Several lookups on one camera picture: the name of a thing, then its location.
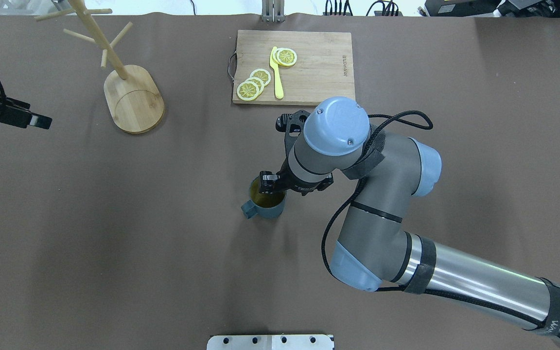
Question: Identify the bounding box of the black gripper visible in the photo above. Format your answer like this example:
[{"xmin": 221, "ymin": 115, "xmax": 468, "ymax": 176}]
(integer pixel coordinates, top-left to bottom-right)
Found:
[{"xmin": 259, "ymin": 109, "xmax": 334, "ymax": 196}]

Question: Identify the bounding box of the blue-grey mug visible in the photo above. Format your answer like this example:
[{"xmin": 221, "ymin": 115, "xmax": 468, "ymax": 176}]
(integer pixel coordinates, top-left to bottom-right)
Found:
[{"xmin": 241, "ymin": 177, "xmax": 287, "ymax": 219}]

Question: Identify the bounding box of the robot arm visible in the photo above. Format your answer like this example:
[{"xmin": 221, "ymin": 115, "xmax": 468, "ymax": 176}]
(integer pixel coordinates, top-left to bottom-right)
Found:
[{"xmin": 259, "ymin": 97, "xmax": 560, "ymax": 344}]

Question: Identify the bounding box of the bamboo cup rack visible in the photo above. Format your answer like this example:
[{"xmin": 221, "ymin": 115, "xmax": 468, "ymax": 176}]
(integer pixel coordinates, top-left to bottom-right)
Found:
[{"xmin": 34, "ymin": 0, "xmax": 165, "ymax": 134}]

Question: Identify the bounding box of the yellow plastic knife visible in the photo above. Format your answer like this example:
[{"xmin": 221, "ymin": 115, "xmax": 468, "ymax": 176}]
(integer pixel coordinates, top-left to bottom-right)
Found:
[{"xmin": 269, "ymin": 46, "xmax": 284, "ymax": 100}]

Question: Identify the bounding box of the lemon slice middle of row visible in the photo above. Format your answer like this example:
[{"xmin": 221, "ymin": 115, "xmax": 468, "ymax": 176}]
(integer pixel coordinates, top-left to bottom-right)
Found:
[{"xmin": 246, "ymin": 77, "xmax": 265, "ymax": 92}]

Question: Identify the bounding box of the lemon slice end of row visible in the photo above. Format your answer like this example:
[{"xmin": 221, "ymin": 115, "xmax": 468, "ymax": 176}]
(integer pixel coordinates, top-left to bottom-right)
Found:
[{"xmin": 236, "ymin": 80, "xmax": 262, "ymax": 101}]

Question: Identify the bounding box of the bamboo cutting board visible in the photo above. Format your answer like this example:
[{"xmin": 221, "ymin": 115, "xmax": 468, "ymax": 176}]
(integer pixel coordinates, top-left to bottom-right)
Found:
[{"xmin": 232, "ymin": 30, "xmax": 355, "ymax": 106}]

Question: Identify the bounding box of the lemon slice under near-knife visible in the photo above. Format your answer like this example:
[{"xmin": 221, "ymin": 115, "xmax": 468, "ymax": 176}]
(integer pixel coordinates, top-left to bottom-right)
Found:
[{"xmin": 271, "ymin": 47, "xmax": 280, "ymax": 65}]

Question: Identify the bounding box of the lemon slice near knife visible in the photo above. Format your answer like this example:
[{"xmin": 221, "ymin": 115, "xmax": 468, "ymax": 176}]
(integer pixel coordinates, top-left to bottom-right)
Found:
[{"xmin": 277, "ymin": 47, "xmax": 298, "ymax": 67}]

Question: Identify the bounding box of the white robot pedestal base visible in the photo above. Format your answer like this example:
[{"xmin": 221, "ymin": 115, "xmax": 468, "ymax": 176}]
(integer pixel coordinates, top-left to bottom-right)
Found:
[{"xmin": 206, "ymin": 334, "xmax": 336, "ymax": 350}]

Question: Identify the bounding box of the black camera on mount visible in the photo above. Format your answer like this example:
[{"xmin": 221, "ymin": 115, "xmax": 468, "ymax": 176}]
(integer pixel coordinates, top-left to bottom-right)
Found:
[{"xmin": 0, "ymin": 97, "xmax": 53, "ymax": 129}]

